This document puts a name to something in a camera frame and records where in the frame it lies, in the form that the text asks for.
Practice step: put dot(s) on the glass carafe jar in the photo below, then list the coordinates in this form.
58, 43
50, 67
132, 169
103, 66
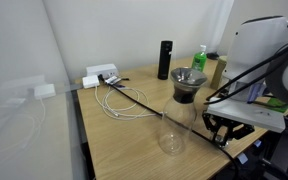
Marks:
179, 120

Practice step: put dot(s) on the white power adapter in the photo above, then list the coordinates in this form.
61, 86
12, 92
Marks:
90, 81

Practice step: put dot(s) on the black thermos flask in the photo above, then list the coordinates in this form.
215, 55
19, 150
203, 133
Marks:
165, 60

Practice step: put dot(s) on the round metal lid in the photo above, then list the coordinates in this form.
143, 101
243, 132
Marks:
222, 145

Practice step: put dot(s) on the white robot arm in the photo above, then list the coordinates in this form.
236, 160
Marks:
260, 43

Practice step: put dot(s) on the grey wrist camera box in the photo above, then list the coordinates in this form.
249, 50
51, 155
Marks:
256, 92

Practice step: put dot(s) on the white power box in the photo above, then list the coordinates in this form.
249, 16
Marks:
101, 70

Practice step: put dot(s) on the small white connector plug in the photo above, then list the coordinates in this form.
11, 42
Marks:
112, 80

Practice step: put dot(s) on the white wrist mount plate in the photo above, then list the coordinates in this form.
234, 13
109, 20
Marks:
247, 115

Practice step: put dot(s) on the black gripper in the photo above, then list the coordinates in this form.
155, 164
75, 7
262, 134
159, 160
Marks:
229, 122

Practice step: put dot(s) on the small black object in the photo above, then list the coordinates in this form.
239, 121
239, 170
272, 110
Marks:
212, 56

